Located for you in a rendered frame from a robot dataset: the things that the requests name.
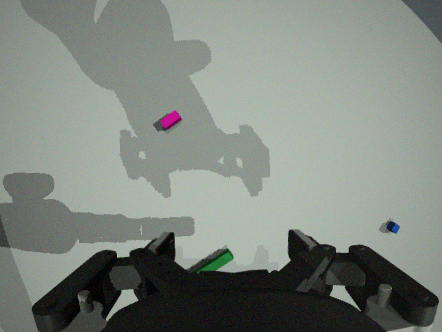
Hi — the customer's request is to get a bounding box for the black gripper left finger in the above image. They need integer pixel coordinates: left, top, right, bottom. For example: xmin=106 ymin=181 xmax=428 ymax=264
xmin=32 ymin=232 xmax=213 ymax=332

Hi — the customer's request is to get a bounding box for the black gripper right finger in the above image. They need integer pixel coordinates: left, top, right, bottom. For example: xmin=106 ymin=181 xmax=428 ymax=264
xmin=258 ymin=229 xmax=439 ymax=332

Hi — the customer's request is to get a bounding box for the small blue cube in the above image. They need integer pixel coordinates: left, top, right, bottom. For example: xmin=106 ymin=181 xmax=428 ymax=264
xmin=386 ymin=221 xmax=400 ymax=233

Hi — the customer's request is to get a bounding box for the green rod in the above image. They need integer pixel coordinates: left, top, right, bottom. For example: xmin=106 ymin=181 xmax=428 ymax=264
xmin=193 ymin=249 xmax=234 ymax=273

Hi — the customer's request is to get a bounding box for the magenta rod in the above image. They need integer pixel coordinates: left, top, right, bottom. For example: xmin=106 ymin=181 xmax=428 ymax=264
xmin=161 ymin=110 xmax=182 ymax=130

